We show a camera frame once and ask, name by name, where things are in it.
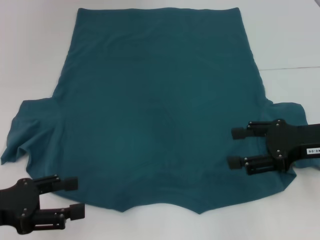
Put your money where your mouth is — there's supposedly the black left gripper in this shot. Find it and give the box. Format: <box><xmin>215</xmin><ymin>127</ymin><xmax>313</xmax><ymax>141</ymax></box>
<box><xmin>0</xmin><ymin>176</ymin><xmax>86</xmax><ymax>236</ymax></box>

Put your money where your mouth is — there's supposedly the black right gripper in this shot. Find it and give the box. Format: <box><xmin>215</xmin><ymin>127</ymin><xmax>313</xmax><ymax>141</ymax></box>
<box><xmin>226</xmin><ymin>119</ymin><xmax>320</xmax><ymax>176</ymax></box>

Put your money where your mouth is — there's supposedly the teal blue t-shirt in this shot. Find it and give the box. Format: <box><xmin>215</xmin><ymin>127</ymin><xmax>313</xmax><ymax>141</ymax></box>
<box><xmin>0</xmin><ymin>7</ymin><xmax>309</xmax><ymax>215</ymax></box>

